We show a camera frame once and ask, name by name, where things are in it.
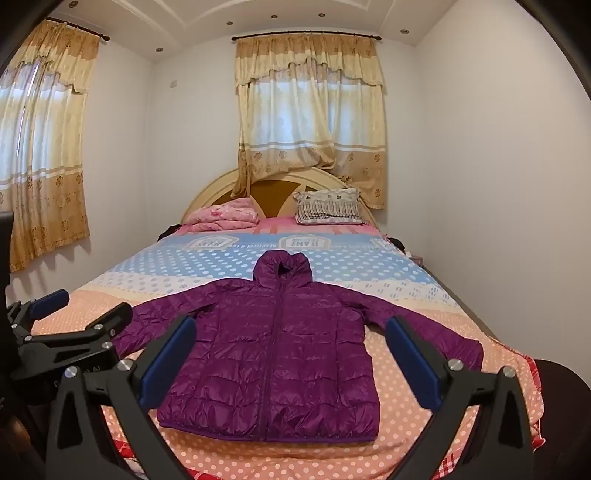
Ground red checked sheet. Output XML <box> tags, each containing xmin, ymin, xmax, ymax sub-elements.
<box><xmin>108</xmin><ymin>355</ymin><xmax>591</xmax><ymax>480</ymax></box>

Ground purple puffer jacket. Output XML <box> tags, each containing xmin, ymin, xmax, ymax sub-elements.
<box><xmin>111</xmin><ymin>250</ymin><xmax>484</xmax><ymax>445</ymax></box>

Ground cream wooden headboard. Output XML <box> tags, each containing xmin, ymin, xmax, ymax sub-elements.
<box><xmin>180</xmin><ymin>165</ymin><xmax>370</xmax><ymax>224</ymax></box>

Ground dark curtain rod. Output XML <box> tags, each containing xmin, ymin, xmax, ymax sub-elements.
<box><xmin>46</xmin><ymin>17</ymin><xmax>110</xmax><ymax>42</ymax></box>
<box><xmin>231</xmin><ymin>30</ymin><xmax>382</xmax><ymax>43</ymax></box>

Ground dark brown rounded furniture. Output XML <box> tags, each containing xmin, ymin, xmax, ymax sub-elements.
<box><xmin>531</xmin><ymin>357</ymin><xmax>591</xmax><ymax>462</ymax></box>

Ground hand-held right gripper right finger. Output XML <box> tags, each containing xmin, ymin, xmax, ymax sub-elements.
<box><xmin>385</xmin><ymin>316</ymin><xmax>548</xmax><ymax>480</ymax></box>

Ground pink folded blanket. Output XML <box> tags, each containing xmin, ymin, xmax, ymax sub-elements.
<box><xmin>185</xmin><ymin>196</ymin><xmax>260</xmax><ymax>234</ymax></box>

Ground polka dot bedspread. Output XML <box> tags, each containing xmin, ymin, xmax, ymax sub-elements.
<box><xmin>28</xmin><ymin>217</ymin><xmax>546</xmax><ymax>480</ymax></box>

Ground striped grey pillow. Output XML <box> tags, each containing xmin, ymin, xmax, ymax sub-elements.
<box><xmin>292</xmin><ymin>187</ymin><xmax>365</xmax><ymax>227</ymax></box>

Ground dark bedside item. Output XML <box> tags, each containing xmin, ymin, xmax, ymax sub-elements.
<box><xmin>385</xmin><ymin>235</ymin><xmax>423</xmax><ymax>266</ymax></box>

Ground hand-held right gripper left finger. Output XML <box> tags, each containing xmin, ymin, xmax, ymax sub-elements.
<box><xmin>46</xmin><ymin>315</ymin><xmax>199</xmax><ymax>480</ymax></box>

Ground beige floral curtain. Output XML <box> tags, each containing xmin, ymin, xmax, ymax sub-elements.
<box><xmin>0</xmin><ymin>18</ymin><xmax>100</xmax><ymax>273</ymax></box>
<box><xmin>233</xmin><ymin>34</ymin><xmax>387</xmax><ymax>210</ymax></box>

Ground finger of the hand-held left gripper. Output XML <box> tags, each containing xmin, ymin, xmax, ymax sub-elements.
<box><xmin>7</xmin><ymin>289</ymin><xmax>71</xmax><ymax>333</ymax></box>
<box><xmin>18</xmin><ymin>302</ymin><xmax>134</xmax><ymax>365</ymax></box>

